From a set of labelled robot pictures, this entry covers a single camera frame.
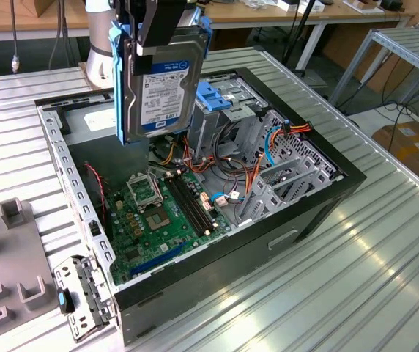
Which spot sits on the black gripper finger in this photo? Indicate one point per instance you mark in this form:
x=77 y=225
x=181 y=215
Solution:
x=162 y=22

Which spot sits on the hard disk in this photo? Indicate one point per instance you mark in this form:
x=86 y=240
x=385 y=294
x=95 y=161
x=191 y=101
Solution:
x=165 y=91

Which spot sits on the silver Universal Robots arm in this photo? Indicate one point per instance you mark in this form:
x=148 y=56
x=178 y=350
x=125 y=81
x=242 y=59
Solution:
x=99 y=44

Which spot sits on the grey metal disk bay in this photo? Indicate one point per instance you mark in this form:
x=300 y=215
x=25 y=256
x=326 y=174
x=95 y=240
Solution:
x=321 y=172

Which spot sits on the wooden desk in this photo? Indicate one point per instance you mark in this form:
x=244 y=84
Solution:
x=239 y=16

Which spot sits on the brown cardboard box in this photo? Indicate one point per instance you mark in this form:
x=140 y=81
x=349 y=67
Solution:
x=42 y=7

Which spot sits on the blue plastic drive latch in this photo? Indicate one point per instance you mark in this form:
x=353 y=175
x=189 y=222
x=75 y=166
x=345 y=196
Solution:
x=211 y=96

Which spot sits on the grey optical drive cage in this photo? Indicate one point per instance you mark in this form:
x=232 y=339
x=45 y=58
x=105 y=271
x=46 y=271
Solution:
x=213 y=124

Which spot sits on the small white box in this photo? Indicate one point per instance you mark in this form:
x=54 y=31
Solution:
x=288 y=5

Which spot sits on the grey power supply unit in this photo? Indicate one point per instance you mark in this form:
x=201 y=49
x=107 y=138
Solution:
x=92 y=157

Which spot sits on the black case fan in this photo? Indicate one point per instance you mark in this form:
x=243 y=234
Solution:
x=94 y=190

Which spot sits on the black RAM slot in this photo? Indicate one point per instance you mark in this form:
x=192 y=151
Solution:
x=194 y=204
x=199 y=202
x=189 y=206
x=183 y=207

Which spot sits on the CPU socket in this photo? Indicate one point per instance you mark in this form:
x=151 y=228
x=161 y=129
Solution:
x=158 y=220

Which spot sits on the green motherboard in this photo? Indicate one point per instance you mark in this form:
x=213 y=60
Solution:
x=165 y=238

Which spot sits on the blue expansion slot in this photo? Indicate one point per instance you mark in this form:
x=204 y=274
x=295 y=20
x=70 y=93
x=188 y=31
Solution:
x=158 y=258

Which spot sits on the black open PC case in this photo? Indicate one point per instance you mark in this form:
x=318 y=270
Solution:
x=231 y=264

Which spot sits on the grey parts rack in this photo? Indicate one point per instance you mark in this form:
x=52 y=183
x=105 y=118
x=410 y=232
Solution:
x=15 y=256

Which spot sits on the flat cardboard sheet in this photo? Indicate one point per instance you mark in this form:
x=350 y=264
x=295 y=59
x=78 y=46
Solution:
x=414 y=146

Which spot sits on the black blue release tab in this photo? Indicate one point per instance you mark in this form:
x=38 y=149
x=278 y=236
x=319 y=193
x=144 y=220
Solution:
x=62 y=300

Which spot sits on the silver card retention bracket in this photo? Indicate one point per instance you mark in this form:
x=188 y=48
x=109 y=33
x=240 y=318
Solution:
x=68 y=265

